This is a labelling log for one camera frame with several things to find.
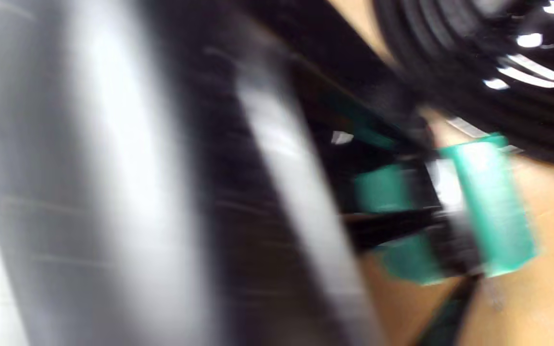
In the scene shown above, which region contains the black round plate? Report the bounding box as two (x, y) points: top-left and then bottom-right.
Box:
(373, 0), (554, 170)

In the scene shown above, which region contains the green taped toaster lever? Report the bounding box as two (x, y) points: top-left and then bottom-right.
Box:
(354, 134), (541, 287)

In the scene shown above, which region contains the black two-slot toaster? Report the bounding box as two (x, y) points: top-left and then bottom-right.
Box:
(0, 0), (434, 346)

